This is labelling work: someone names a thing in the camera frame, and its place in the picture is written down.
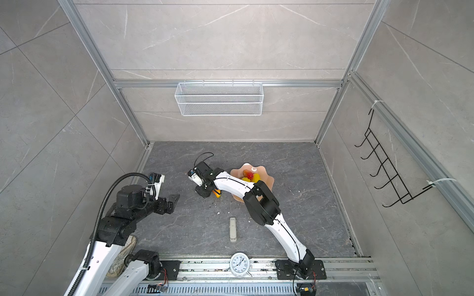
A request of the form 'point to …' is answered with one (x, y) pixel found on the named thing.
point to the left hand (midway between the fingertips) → (167, 189)
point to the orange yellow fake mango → (218, 195)
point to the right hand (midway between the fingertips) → (203, 188)
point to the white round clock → (239, 264)
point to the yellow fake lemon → (246, 179)
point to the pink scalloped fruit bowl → (266, 177)
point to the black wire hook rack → (404, 197)
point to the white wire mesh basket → (220, 98)
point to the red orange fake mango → (247, 174)
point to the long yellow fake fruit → (256, 177)
